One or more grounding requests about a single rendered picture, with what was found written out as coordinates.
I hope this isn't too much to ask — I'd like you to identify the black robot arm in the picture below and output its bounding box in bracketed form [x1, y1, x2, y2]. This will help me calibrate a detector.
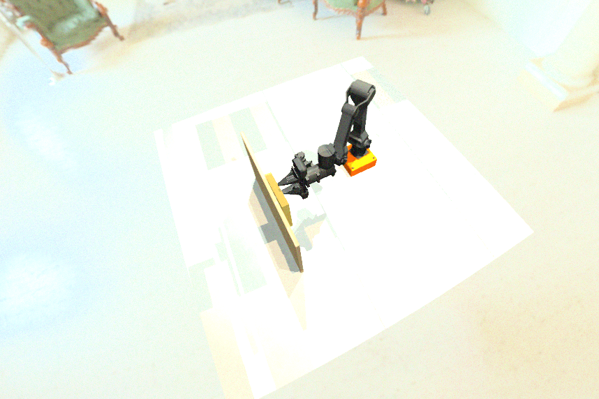
[317, 80, 376, 179]

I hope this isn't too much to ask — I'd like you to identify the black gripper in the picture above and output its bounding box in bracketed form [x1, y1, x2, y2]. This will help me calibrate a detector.
[277, 158, 323, 200]

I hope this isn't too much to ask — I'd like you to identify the gold picture frame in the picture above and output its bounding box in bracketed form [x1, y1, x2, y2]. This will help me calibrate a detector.
[265, 172, 293, 227]

